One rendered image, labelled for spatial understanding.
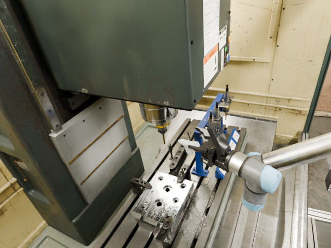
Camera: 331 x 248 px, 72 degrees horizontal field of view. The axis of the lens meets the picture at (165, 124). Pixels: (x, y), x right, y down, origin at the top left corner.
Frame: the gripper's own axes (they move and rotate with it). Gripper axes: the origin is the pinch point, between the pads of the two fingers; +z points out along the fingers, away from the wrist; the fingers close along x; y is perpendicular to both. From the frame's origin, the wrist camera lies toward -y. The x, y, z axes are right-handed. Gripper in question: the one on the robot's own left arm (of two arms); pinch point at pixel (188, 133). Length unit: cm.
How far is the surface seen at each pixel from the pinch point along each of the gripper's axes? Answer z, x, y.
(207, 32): -1.7, 9.1, -36.0
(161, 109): 9.4, -4.5, -9.5
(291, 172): -24, 82, 76
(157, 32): 2.5, -8.4, -39.9
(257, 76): 21, 104, 21
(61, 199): 49, -46, 40
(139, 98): 11.9, -11.7, -17.2
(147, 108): 13.7, -7.7, -10.3
